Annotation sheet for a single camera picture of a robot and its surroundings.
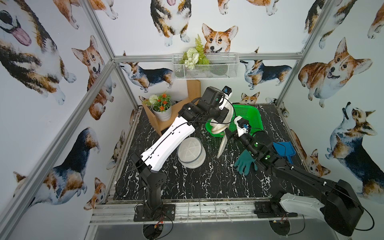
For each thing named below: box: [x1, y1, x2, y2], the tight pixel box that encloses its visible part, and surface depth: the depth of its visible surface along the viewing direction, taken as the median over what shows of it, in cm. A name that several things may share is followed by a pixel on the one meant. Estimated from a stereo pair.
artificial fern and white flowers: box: [179, 34, 210, 70], surface depth 82 cm
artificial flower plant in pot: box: [142, 90, 172, 119], surface depth 95 cm
